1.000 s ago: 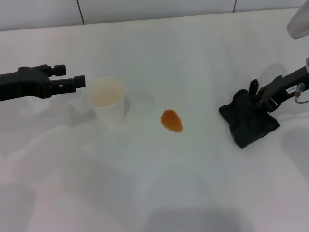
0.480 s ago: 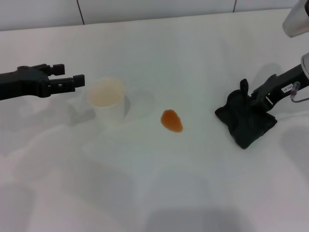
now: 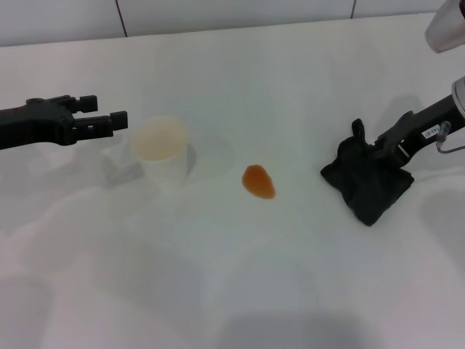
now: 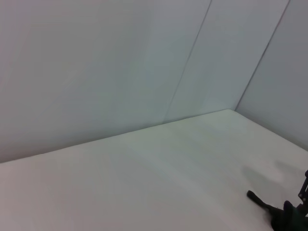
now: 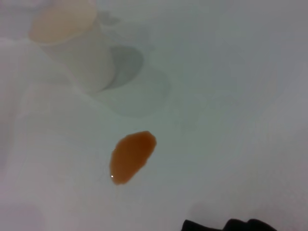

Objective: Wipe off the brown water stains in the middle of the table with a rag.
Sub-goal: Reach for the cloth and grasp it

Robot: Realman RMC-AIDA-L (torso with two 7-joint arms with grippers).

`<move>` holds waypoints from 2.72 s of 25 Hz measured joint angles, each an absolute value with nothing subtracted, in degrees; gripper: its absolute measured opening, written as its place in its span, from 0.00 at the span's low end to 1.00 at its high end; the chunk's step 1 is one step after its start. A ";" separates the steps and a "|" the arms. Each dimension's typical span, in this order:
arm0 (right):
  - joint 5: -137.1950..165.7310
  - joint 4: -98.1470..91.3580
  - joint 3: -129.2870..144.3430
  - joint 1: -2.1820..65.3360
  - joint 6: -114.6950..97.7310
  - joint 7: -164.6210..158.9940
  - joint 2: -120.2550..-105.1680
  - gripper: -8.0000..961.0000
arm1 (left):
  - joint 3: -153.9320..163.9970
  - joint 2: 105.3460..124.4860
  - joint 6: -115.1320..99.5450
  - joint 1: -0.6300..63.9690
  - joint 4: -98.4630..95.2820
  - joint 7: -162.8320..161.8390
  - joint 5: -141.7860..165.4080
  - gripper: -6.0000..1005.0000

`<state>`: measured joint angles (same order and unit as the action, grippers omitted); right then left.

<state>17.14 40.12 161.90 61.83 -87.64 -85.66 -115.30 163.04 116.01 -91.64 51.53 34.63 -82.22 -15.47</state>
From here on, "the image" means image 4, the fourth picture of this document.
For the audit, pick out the dark blue rag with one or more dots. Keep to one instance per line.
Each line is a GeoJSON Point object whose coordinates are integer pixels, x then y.
{"type": "Point", "coordinates": [286, 219]}

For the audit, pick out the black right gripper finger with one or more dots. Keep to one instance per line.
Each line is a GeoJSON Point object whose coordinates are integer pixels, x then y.
{"type": "Point", "coordinates": [304, 195]}

